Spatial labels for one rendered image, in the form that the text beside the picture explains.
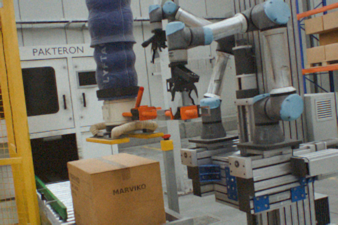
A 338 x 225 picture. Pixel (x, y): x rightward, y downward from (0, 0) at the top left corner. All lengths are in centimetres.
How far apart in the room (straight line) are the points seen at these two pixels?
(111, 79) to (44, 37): 922
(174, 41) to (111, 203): 103
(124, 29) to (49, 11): 934
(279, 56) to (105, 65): 82
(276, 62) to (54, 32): 971
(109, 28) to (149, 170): 81
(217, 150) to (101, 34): 92
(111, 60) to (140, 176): 67
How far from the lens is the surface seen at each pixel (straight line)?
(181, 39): 162
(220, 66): 254
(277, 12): 187
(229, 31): 191
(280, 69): 188
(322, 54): 1073
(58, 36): 1129
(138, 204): 233
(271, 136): 198
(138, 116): 187
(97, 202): 225
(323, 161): 203
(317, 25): 1085
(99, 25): 207
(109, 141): 195
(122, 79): 204
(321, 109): 240
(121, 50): 207
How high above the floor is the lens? 131
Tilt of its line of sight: 3 degrees down
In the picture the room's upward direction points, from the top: 6 degrees counter-clockwise
